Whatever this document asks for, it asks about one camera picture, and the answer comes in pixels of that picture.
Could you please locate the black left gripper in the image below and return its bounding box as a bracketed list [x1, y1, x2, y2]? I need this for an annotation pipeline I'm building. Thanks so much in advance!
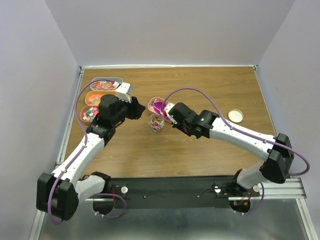
[111, 95, 146, 126]

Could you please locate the pink tray of lollipops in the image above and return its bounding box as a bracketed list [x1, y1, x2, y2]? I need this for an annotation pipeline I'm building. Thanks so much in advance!
[147, 97, 171, 123]

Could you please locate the magenta plastic scoop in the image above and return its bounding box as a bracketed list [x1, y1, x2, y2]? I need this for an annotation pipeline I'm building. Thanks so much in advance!
[151, 100, 170, 121]

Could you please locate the clear plastic jar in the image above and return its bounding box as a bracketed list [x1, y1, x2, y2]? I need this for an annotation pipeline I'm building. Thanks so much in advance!
[148, 114, 165, 132]

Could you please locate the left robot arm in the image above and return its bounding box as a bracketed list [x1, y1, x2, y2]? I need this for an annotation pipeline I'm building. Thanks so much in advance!
[36, 94, 146, 221]

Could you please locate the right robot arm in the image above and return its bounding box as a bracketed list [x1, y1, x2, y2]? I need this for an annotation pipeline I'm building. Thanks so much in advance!
[163, 102, 294, 196]

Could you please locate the pink tray of wrapped candies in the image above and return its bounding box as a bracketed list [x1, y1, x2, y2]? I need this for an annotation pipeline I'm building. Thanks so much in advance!
[80, 105, 99, 124]

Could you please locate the grey tray of candy sticks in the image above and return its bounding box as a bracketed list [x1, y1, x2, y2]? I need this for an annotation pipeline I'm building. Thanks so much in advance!
[90, 77, 123, 91]

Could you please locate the orange tray of gummies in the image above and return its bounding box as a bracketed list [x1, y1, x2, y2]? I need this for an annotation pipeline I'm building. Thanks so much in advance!
[84, 90, 116, 106]

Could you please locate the white jar lid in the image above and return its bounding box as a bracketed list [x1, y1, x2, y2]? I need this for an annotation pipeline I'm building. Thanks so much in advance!
[227, 109, 244, 123]

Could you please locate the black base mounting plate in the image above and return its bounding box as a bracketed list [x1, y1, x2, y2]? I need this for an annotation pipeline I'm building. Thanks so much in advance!
[82, 175, 261, 210]

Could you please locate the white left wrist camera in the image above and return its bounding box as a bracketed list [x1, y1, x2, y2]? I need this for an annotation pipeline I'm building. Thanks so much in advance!
[115, 82, 133, 103]

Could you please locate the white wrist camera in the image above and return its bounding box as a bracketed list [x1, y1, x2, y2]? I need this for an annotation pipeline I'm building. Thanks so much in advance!
[163, 103, 176, 124]
[115, 82, 133, 103]

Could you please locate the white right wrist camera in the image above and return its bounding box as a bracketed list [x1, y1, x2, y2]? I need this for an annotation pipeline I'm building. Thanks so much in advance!
[163, 103, 176, 124]

